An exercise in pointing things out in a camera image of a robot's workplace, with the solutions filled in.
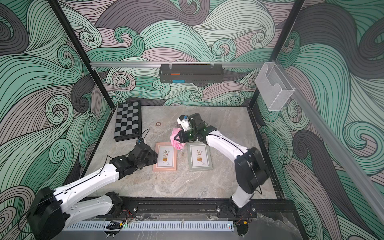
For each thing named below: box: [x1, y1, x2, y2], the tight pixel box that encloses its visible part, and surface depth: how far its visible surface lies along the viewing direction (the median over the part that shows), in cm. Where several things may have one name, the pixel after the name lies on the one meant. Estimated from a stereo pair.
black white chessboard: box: [113, 100, 142, 142], surface depth 109 cm
